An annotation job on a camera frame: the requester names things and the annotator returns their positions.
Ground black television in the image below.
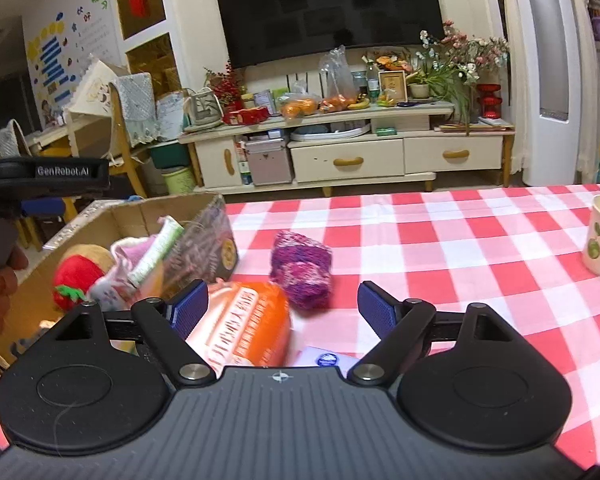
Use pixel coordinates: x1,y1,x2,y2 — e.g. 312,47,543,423
211,0,446,69

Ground orange plastic packet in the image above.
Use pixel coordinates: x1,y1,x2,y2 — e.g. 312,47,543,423
185,280,293,368

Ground dark green storage tub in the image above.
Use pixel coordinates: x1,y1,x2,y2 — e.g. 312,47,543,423
147,141,191,169

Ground white packet blue label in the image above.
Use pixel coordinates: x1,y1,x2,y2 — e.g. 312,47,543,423
292,345,361,369

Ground red berry plant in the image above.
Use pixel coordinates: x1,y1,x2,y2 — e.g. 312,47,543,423
203,60,246,111

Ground clear plastic bag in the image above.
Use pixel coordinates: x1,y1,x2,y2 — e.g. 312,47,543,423
319,45,359,104

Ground printed cardboard box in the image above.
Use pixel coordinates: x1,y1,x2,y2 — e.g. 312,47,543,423
0,192,240,376

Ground green bin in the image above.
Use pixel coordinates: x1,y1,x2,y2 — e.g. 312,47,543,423
161,166,197,195

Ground red vase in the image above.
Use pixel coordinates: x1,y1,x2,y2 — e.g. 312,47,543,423
476,83,504,121

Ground cream TV cabinet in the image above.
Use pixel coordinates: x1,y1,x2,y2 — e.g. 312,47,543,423
177,101,516,198

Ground potted green plant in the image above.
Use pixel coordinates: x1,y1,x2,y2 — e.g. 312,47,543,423
407,60,476,126

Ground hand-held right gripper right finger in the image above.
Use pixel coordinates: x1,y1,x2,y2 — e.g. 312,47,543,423
347,281,520,387

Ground dark wooden chair lace cover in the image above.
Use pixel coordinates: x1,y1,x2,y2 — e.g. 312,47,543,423
0,119,31,159

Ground cream scalloped cushion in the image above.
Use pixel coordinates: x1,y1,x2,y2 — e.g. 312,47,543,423
62,59,131,117

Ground brown fluffy sock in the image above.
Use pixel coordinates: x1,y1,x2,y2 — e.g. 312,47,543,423
62,243,117,273

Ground colourful wall poster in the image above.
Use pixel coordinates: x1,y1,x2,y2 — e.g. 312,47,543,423
22,0,121,126

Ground printed white cloth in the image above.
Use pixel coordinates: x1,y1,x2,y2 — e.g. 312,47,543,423
87,280,131,312

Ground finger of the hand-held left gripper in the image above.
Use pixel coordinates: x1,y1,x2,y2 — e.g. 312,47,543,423
21,198,68,222

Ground wooden photo frame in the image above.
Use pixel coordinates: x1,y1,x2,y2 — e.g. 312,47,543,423
378,70,407,106

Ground pink storage box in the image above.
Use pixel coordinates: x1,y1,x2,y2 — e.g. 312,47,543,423
245,139,295,187

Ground white handbag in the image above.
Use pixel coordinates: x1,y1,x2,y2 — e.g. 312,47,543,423
182,86,225,133

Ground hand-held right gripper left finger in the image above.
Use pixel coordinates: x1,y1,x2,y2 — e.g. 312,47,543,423
54,280,217,387

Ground white oval tray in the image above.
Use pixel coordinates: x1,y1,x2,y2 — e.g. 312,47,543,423
290,122,371,142

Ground pink white flower bouquet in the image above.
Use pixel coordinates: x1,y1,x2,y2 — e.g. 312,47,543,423
420,20,511,86

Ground white tower air conditioner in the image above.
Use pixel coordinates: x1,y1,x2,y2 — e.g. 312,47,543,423
507,0,600,187

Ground red strawberry plush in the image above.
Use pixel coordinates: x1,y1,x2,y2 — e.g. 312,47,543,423
52,255,106,312

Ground red box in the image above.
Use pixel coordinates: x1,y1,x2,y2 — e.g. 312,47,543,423
222,107,270,126

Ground pink fluffy sock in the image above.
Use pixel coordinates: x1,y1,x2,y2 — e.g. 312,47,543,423
110,232,168,286

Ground red checked tablecloth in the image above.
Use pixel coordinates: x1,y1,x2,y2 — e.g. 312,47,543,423
0,183,600,471

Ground bag of oranges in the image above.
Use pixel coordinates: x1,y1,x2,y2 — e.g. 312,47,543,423
280,92,324,120

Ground purple pink knitted sock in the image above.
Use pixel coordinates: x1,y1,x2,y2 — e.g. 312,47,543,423
270,230,333,311

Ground white paper certificate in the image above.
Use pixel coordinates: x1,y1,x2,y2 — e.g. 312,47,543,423
155,90,189,142

